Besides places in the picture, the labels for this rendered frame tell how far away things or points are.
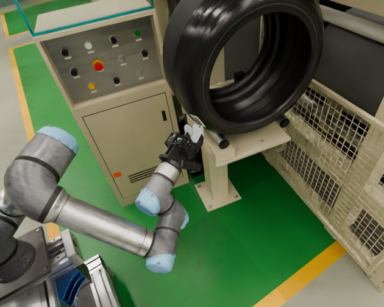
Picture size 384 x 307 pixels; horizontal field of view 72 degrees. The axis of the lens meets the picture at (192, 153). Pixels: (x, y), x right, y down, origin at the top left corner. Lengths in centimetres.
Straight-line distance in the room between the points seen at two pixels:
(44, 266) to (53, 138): 56
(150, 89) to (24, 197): 99
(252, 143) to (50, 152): 81
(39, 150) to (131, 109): 88
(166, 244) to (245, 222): 117
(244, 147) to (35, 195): 83
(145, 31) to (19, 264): 113
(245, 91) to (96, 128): 85
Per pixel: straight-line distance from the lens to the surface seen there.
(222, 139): 106
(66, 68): 148
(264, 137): 125
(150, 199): 75
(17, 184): 72
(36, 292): 127
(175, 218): 81
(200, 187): 205
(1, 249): 112
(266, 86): 128
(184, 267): 177
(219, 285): 171
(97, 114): 154
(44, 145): 76
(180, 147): 83
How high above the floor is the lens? 162
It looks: 44 degrees down
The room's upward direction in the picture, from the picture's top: 9 degrees counter-clockwise
